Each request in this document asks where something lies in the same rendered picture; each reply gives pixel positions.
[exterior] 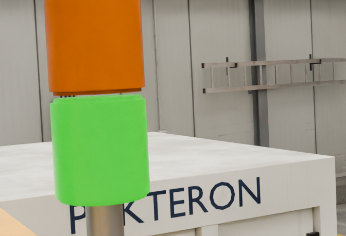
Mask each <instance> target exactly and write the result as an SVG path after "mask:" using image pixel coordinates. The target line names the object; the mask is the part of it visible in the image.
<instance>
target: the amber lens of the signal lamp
mask: <svg viewBox="0 0 346 236"><path fill-rule="evenodd" d="M44 17H45V34H46V52H47V70H48V87H49V92H53V96H75V95H98V94H116V93H130V92H140V91H142V89H141V87H145V74H144V54H143V33H142V13H141V0H44Z"/></svg>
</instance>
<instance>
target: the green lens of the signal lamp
mask: <svg viewBox="0 0 346 236"><path fill-rule="evenodd" d="M49 105H50V122H51V139H52V149H53V166H54V184H55V198H56V199H57V200H59V201H60V202H61V203H63V204H66V205H72V206H108V205H117V204H124V203H129V202H133V201H138V200H140V199H142V198H144V197H146V196H147V194H148V193H149V192H150V175H149V155H148V134H147V114H146V98H142V95H103V96H85V97H70V98H59V99H54V102H53V103H50V104H49Z"/></svg>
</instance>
